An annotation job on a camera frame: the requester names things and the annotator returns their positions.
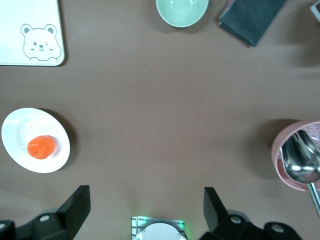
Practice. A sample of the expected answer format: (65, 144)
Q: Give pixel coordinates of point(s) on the large steel spoon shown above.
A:
(302, 172)

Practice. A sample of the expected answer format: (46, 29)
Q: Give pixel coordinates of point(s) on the steel utensil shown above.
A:
(297, 147)

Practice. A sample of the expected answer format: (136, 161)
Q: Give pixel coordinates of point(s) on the cream tray with bear print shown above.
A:
(15, 12)

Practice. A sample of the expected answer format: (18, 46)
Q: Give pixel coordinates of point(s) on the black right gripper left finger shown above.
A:
(72, 215)

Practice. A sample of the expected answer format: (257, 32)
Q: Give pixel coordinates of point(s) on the orange mandarin fruit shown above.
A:
(41, 147)

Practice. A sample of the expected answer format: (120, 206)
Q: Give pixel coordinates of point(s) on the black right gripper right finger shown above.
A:
(217, 220)

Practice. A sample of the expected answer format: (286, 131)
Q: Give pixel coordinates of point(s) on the dark grey folded cloth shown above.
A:
(252, 20)

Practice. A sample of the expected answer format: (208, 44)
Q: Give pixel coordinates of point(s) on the pale green bowl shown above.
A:
(182, 11)

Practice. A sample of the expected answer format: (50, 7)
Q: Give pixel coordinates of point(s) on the white round plate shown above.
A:
(25, 125)

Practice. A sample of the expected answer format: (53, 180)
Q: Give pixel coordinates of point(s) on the pink bowl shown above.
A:
(277, 160)

